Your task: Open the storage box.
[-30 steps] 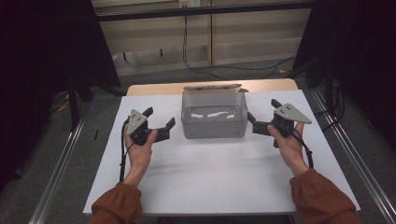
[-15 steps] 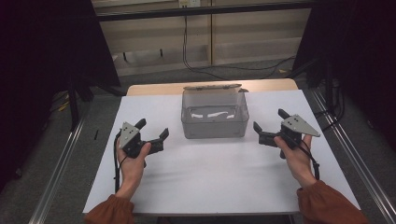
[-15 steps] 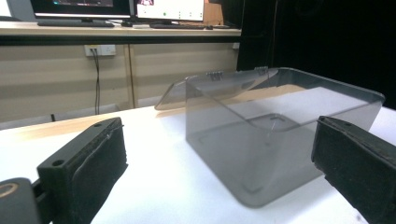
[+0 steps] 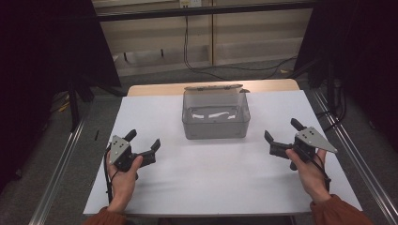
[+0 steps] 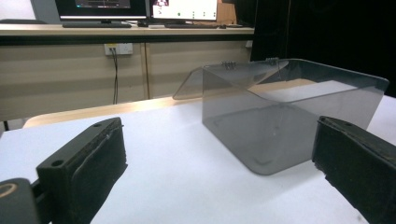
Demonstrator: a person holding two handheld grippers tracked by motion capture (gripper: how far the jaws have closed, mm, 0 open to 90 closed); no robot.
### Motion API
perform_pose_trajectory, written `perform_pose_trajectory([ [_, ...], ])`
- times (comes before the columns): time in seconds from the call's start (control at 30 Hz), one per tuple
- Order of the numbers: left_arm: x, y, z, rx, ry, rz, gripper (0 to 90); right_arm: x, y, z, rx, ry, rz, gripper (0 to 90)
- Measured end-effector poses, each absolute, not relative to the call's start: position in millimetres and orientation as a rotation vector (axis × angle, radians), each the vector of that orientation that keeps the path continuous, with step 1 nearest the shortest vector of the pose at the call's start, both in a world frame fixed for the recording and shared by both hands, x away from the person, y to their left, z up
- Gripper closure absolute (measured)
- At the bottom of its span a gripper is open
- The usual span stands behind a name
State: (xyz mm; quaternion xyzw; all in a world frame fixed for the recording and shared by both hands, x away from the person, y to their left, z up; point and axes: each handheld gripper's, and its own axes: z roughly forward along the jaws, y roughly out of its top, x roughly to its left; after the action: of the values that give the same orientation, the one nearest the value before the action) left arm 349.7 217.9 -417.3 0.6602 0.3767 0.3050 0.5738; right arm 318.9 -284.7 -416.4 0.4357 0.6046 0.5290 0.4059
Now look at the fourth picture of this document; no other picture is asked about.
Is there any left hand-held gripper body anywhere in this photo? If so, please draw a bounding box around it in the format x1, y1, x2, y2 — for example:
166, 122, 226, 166
108, 134, 144, 173

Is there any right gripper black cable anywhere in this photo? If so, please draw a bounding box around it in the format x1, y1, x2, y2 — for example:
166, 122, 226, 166
299, 145, 332, 193

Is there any black metal stand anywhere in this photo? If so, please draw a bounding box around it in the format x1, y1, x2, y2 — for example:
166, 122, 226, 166
67, 74, 83, 133

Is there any black wall cable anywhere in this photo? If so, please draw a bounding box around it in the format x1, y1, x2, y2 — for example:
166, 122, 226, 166
182, 14, 299, 81

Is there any bundle of black floor cables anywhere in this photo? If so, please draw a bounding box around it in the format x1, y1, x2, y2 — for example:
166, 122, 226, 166
314, 79, 349, 133

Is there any black horizontal bar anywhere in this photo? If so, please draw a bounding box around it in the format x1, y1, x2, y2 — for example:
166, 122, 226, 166
96, 1, 315, 23

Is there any grey transparent lidded box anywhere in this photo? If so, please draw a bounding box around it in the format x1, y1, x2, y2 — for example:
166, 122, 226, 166
181, 82, 252, 141

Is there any white wall socket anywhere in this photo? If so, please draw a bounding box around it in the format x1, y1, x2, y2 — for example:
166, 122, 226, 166
178, 0, 203, 9

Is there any white table cover sheet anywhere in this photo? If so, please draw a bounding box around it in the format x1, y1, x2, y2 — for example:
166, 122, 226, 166
82, 89, 363, 218

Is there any black curtain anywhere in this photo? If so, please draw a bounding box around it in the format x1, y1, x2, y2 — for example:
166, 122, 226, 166
293, 0, 398, 153
0, 0, 123, 191

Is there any person's left hand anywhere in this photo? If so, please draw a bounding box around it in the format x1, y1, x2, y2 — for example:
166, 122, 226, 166
105, 151, 145, 214

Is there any person's right hand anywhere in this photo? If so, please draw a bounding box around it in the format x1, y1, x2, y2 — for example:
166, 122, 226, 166
284, 147, 332, 205

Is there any aluminium floor rail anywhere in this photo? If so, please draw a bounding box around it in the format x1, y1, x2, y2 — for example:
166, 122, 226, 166
312, 89, 398, 225
27, 117, 87, 225

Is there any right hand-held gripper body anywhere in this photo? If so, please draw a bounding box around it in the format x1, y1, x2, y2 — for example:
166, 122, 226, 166
289, 126, 339, 172

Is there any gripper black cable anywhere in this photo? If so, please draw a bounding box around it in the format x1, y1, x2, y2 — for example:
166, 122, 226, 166
103, 145, 119, 204
299, 145, 332, 193

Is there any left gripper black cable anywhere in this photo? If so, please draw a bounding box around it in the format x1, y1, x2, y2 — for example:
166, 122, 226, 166
103, 145, 119, 204

